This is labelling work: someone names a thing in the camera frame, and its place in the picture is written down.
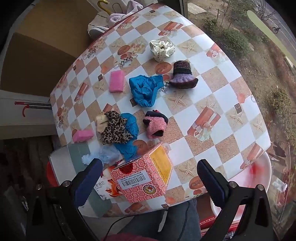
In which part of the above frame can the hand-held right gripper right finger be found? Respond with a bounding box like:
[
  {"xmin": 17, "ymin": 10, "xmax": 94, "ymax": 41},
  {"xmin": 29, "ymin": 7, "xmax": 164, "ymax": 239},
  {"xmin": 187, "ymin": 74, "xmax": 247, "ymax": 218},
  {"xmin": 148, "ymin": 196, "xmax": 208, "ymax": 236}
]
[{"xmin": 197, "ymin": 159, "xmax": 277, "ymax": 241}]

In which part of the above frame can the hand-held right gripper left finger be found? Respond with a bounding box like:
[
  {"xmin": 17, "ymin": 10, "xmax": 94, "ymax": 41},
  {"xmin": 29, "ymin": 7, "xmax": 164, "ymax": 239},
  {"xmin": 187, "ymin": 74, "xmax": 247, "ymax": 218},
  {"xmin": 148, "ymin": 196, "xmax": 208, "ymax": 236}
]
[{"xmin": 30, "ymin": 158, "xmax": 103, "ymax": 241}]

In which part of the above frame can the leopard print scarf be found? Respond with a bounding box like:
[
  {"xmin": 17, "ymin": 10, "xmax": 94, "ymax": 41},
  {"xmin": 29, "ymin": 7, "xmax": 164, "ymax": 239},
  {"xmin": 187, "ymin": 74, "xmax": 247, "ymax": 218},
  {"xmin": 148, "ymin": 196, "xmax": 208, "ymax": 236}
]
[{"xmin": 101, "ymin": 111, "xmax": 133, "ymax": 145}]

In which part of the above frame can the pink and black sock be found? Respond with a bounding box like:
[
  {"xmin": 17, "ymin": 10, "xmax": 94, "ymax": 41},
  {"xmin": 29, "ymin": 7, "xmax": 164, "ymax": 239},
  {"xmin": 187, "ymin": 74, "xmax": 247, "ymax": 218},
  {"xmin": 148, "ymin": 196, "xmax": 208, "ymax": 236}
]
[{"xmin": 143, "ymin": 110, "xmax": 168, "ymax": 139}]

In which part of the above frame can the pink cloth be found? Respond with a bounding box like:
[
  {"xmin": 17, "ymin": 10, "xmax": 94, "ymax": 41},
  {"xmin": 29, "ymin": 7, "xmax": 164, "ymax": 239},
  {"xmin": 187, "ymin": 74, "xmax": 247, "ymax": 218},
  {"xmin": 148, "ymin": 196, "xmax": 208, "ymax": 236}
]
[{"xmin": 109, "ymin": 71, "xmax": 126, "ymax": 93}]

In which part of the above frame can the blue plastic cover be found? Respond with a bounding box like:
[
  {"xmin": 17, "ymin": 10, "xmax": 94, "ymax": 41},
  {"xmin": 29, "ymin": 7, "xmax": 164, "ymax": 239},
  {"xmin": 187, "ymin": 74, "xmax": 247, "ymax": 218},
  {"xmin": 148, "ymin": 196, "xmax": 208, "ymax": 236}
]
[
  {"xmin": 129, "ymin": 75, "xmax": 164, "ymax": 107},
  {"xmin": 113, "ymin": 113, "xmax": 139, "ymax": 161}
]

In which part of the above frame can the light blue fluffy cloth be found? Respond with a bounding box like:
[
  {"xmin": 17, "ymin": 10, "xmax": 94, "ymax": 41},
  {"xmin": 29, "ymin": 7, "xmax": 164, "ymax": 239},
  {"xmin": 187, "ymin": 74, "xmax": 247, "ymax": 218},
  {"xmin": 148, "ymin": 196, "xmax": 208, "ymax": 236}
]
[{"xmin": 81, "ymin": 145, "xmax": 121, "ymax": 166}]

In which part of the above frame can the red plastic chair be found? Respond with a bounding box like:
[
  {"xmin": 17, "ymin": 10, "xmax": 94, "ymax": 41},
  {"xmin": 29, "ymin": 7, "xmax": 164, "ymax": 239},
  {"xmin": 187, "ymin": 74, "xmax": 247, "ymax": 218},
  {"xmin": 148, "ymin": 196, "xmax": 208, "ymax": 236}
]
[{"xmin": 46, "ymin": 161, "xmax": 58, "ymax": 188}]

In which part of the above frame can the red patterned flat box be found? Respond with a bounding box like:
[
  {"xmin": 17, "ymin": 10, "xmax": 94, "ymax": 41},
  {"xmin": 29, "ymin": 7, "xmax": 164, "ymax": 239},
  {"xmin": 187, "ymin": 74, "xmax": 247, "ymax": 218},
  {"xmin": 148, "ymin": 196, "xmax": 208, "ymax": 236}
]
[{"xmin": 199, "ymin": 214, "xmax": 238, "ymax": 232}]

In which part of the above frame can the pink sponge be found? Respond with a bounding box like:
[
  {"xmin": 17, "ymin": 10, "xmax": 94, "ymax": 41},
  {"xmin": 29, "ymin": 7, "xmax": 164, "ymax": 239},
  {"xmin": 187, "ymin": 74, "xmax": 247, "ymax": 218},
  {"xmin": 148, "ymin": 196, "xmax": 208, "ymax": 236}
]
[{"xmin": 72, "ymin": 129, "xmax": 94, "ymax": 143}]

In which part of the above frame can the red patterned carton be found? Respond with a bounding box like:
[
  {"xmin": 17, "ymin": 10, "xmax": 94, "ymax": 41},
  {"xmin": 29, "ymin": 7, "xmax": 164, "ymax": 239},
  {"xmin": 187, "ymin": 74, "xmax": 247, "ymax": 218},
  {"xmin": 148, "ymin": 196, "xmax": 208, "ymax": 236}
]
[{"xmin": 94, "ymin": 142, "xmax": 174, "ymax": 204}]

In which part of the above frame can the beige cloth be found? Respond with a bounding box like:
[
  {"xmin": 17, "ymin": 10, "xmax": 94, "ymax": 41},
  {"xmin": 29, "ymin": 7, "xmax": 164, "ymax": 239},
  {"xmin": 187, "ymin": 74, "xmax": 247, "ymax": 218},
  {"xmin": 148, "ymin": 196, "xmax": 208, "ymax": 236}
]
[{"xmin": 94, "ymin": 113, "xmax": 109, "ymax": 141}]

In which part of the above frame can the person's jeans leg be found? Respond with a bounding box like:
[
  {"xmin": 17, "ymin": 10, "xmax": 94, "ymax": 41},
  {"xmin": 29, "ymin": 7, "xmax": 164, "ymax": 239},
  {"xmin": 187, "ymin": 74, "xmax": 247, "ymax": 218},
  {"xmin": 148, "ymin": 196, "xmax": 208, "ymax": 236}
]
[{"xmin": 116, "ymin": 199, "xmax": 201, "ymax": 241}]

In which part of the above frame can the white cloth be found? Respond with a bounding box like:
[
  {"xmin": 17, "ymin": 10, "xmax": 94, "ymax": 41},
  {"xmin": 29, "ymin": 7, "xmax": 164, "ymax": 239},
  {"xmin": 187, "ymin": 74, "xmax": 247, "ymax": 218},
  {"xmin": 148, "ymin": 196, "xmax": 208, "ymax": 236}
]
[{"xmin": 273, "ymin": 179, "xmax": 288, "ymax": 193}]

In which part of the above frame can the checkered printed tablecloth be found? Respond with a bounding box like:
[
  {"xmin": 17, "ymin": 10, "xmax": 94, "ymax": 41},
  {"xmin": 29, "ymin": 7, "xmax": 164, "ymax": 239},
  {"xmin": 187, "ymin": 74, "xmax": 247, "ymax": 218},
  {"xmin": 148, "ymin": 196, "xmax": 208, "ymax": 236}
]
[{"xmin": 50, "ymin": 3, "xmax": 271, "ymax": 217}]

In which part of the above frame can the white cabinet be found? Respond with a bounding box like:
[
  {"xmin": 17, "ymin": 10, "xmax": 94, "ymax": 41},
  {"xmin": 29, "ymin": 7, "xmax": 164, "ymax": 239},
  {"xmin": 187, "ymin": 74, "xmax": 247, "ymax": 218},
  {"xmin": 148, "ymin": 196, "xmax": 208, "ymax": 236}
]
[{"xmin": 0, "ymin": 90, "xmax": 56, "ymax": 140}]

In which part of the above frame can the cream polka dot scrunchie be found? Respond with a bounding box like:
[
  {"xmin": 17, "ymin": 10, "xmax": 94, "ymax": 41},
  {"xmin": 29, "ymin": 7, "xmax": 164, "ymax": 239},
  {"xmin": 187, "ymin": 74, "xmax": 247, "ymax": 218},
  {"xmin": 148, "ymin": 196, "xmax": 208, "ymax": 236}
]
[{"xmin": 149, "ymin": 40, "xmax": 176, "ymax": 62}]

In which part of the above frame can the brown cardboard sheet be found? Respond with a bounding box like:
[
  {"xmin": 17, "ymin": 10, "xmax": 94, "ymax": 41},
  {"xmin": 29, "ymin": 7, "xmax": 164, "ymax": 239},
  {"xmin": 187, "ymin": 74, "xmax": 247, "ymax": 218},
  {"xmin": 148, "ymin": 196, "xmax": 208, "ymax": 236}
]
[{"xmin": 0, "ymin": 0, "xmax": 102, "ymax": 91}]

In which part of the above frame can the white cloth bag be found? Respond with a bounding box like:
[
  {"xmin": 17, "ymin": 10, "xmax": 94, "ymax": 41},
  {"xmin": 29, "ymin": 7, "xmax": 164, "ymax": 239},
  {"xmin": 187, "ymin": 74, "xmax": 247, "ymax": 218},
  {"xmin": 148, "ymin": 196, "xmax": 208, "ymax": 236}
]
[{"xmin": 87, "ymin": 14, "xmax": 111, "ymax": 39}]

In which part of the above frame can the lavender towel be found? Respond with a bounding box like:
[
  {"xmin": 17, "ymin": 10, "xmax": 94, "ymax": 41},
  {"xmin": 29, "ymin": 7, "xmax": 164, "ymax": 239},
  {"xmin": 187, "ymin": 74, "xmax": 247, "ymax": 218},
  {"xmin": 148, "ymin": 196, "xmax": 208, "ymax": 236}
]
[{"xmin": 109, "ymin": 0, "xmax": 144, "ymax": 26}]

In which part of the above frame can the black cable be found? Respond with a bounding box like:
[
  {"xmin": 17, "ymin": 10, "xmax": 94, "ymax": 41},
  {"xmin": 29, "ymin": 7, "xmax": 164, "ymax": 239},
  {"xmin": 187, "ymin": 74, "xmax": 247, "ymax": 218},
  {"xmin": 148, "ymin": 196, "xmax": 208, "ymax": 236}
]
[{"xmin": 102, "ymin": 202, "xmax": 192, "ymax": 241}]

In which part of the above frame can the yellow umbrella handle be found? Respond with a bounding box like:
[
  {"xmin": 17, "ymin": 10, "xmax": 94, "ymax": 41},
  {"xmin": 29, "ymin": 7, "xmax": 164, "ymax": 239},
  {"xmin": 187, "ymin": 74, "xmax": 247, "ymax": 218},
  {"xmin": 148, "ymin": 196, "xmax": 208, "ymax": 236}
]
[{"xmin": 97, "ymin": 0, "xmax": 110, "ymax": 15}]

